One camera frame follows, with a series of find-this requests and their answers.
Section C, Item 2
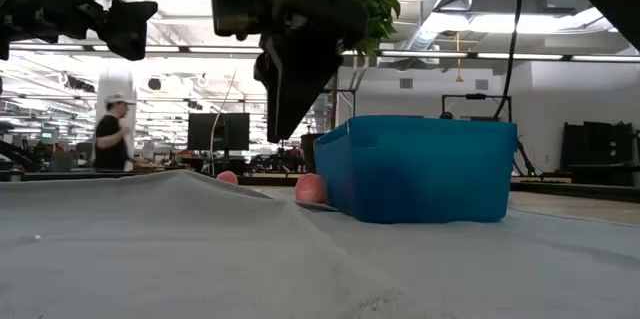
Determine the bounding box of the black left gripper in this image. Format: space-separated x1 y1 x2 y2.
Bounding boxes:
0 0 159 62

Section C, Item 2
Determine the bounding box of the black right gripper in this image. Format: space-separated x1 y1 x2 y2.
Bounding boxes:
252 0 370 145

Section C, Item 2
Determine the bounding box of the blue plastic tupperware container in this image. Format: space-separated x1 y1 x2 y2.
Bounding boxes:
313 114 519 224

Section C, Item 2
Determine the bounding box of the white building pillar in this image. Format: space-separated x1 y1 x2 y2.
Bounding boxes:
94 71 137 160

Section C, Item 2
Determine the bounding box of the black computer monitor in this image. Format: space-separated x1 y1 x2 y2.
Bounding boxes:
187 112 251 152

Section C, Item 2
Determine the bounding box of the grey cloth mat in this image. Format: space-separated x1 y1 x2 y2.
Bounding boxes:
0 168 640 319

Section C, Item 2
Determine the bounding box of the black cabinet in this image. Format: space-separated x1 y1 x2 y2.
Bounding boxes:
560 121 637 185

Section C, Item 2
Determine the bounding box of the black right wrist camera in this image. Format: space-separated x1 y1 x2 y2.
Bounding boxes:
209 0 269 40

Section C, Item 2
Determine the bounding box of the white hanging cable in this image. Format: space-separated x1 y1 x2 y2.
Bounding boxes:
208 71 237 173

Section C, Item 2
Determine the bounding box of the yellow hanging cord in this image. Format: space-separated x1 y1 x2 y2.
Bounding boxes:
455 31 464 84

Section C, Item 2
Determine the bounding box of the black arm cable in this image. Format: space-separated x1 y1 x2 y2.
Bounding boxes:
492 0 525 120

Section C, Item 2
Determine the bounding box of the black aluminium table frame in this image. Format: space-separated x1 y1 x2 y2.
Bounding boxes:
0 168 640 205

